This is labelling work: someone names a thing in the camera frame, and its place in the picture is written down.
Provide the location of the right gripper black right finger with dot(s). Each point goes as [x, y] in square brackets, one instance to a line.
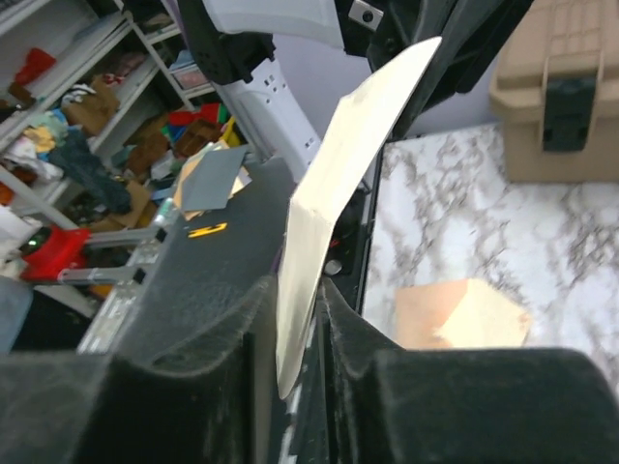
[385, 404]

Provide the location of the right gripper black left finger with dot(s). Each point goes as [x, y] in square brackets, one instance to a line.
[208, 399]

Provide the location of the tan paper envelope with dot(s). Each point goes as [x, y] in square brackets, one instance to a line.
[458, 314]

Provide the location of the brown paper letter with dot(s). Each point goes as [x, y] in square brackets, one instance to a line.
[359, 127]

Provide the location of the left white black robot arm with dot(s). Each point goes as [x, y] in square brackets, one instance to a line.
[232, 44]

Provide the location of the red clamp device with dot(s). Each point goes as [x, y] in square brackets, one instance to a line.
[52, 250]

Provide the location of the grey metal sheet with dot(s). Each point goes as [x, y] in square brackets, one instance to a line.
[210, 178]

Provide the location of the white storage shelf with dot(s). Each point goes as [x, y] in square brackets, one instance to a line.
[77, 78]

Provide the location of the tan plastic tool case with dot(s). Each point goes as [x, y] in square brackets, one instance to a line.
[555, 88]

